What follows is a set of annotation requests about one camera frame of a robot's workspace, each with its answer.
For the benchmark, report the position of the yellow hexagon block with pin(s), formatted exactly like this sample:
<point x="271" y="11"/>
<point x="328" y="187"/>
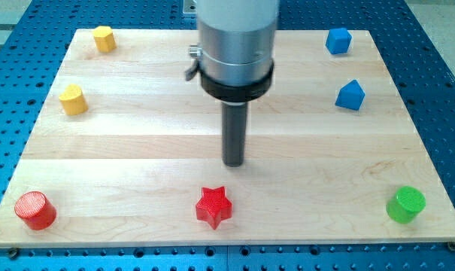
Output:
<point x="104" y="39"/>

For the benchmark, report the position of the blue cube block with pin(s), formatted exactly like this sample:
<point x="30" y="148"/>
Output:
<point x="338" y="41"/>

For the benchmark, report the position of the blue triangle block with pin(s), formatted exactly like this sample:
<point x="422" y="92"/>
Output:
<point x="351" y="96"/>

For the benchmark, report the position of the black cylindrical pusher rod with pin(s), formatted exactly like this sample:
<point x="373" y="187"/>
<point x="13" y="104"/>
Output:
<point x="234" y="123"/>

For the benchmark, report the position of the red cylinder block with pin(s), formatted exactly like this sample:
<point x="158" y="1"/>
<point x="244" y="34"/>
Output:
<point x="35" y="210"/>

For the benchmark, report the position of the yellow heart block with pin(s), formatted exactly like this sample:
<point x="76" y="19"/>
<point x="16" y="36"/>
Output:
<point x="73" y="101"/>

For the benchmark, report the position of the red star block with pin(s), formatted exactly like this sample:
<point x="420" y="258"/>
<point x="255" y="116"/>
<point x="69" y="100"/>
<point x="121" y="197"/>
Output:
<point x="213" y="206"/>

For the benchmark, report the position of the green cylinder block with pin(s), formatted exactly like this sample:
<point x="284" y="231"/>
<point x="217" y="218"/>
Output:
<point x="406" y="204"/>

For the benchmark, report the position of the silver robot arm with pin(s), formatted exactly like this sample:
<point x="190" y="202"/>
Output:
<point x="234" y="54"/>

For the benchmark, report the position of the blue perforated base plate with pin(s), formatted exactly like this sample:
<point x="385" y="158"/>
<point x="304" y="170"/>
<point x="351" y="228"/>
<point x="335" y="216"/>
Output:
<point x="41" y="34"/>

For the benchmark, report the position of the light wooden board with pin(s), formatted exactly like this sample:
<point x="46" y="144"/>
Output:
<point x="130" y="170"/>

